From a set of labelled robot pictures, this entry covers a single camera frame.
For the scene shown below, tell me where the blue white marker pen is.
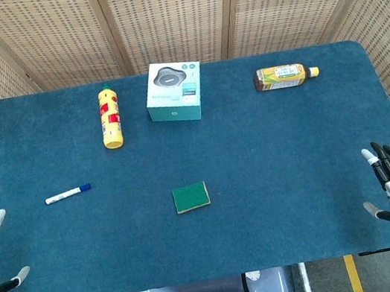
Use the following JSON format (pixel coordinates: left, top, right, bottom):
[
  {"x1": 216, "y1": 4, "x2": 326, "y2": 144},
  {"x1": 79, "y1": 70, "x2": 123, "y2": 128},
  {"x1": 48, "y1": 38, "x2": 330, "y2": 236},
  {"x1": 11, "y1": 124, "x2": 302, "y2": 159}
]
[{"x1": 43, "y1": 182, "x2": 94, "y2": 206}]

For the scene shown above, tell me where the green and yellow sponge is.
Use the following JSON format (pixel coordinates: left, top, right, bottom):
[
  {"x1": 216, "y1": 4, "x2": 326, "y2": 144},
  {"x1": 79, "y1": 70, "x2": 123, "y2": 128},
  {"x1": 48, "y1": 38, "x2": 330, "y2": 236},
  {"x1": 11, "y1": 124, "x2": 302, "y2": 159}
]
[{"x1": 170, "y1": 180, "x2": 213, "y2": 216}]

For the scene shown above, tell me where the silver table leg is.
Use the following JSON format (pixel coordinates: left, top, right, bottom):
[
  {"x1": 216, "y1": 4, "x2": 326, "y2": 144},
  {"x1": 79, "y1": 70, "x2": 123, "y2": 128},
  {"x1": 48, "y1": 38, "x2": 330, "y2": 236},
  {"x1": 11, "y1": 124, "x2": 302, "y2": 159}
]
[{"x1": 295, "y1": 261, "x2": 313, "y2": 292}]

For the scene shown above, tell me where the blue felt table cloth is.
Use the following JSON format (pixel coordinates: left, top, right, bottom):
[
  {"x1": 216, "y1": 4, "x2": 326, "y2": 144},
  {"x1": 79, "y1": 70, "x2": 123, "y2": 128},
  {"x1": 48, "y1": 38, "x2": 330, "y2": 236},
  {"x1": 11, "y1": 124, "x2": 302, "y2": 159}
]
[{"x1": 0, "y1": 29, "x2": 390, "y2": 292}]

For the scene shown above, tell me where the tea bottle with yellow cap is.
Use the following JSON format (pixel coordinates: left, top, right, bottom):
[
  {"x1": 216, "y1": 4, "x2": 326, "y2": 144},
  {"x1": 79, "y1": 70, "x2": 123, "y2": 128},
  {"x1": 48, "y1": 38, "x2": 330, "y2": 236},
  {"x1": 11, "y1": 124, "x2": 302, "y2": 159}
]
[{"x1": 252, "y1": 58, "x2": 322, "y2": 94}]

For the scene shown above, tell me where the yellow bottle with red label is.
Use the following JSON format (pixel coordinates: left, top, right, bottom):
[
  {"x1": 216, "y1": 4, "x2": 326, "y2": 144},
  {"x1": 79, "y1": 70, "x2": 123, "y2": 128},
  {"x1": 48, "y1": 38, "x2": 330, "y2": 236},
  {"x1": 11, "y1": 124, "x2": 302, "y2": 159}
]
[{"x1": 93, "y1": 80, "x2": 128, "y2": 150}]

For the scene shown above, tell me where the teal and white speaker box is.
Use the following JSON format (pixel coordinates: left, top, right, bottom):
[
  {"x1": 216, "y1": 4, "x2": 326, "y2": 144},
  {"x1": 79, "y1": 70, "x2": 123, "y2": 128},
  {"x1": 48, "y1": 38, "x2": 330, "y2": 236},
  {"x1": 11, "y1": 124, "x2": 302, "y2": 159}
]
[{"x1": 138, "y1": 54, "x2": 211, "y2": 130}]

